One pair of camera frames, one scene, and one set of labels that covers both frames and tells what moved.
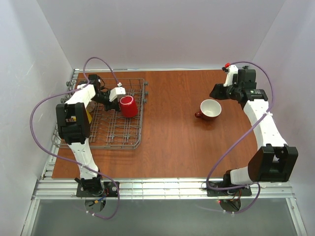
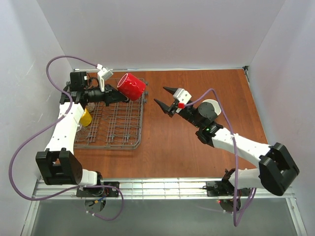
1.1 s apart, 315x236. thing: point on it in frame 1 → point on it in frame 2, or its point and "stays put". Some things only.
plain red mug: x=128 y=107 → x=133 y=87
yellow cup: x=89 y=118 stays put
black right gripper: x=222 y=91 → x=174 y=106
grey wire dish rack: x=109 y=129 stays put
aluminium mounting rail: x=65 y=189 stays put
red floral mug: x=209 y=109 stays put
